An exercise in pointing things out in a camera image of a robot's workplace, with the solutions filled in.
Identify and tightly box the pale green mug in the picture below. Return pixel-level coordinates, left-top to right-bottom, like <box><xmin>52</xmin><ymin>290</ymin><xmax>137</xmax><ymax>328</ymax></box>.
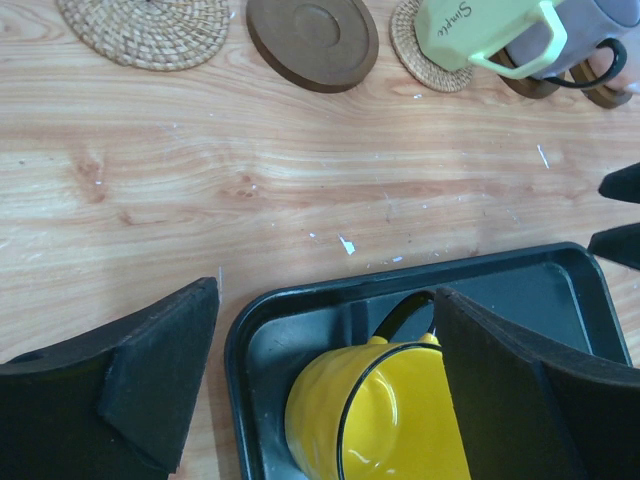
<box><xmin>414</xmin><ymin>0</ymin><xmax>568</xmax><ymax>79</ymax></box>

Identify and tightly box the pink mug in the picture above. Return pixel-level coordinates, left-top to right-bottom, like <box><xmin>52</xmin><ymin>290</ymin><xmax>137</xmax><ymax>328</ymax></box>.
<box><xmin>588</xmin><ymin>46</ymin><xmax>640</xmax><ymax>94</ymax></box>

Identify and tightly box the purple mug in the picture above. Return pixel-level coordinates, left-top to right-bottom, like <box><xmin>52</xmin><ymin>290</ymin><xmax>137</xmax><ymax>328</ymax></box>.
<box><xmin>505</xmin><ymin>0</ymin><xmax>639</xmax><ymax>80</ymax></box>

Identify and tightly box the small woven rattan coaster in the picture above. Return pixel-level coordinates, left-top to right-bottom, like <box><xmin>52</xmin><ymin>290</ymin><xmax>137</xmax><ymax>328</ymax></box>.
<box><xmin>389</xmin><ymin>0</ymin><xmax>474</xmax><ymax>94</ymax></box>

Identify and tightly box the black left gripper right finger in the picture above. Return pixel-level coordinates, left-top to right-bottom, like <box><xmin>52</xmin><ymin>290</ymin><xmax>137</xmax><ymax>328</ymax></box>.
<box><xmin>434</xmin><ymin>288</ymin><xmax>639</xmax><ymax>479</ymax></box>

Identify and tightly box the large woven rattan coaster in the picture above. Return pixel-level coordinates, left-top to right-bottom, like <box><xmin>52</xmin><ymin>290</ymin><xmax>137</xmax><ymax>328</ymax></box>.
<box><xmin>56</xmin><ymin>0</ymin><xmax>230</xmax><ymax>72</ymax></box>

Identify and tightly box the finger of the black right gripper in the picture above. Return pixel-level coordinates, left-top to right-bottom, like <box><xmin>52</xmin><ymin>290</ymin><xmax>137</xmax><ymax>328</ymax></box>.
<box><xmin>598</xmin><ymin>163</ymin><xmax>640</xmax><ymax>204</ymax></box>
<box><xmin>588</xmin><ymin>223</ymin><xmax>640</xmax><ymax>271</ymax></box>

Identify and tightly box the black plastic tray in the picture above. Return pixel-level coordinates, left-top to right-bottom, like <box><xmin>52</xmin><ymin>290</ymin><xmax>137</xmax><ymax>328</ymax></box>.
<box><xmin>225</xmin><ymin>242</ymin><xmax>631</xmax><ymax>480</ymax></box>

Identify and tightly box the dark wooden coaster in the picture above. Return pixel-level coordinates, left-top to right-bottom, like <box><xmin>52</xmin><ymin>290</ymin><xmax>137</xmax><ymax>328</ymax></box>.
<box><xmin>246</xmin><ymin>1</ymin><xmax>379</xmax><ymax>93</ymax></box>
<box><xmin>570</xmin><ymin>61</ymin><xmax>633</xmax><ymax>109</ymax></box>
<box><xmin>491</xmin><ymin>49</ymin><xmax>559</xmax><ymax>99</ymax></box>

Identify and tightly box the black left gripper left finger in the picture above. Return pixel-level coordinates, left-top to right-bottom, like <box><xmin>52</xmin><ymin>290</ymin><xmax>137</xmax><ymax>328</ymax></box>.
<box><xmin>1</xmin><ymin>277</ymin><xmax>219</xmax><ymax>479</ymax></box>

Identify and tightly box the yellow translucent cup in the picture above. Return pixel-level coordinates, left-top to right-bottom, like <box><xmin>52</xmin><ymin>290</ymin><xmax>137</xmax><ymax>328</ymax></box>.
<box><xmin>284</xmin><ymin>290</ymin><xmax>470</xmax><ymax>479</ymax></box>

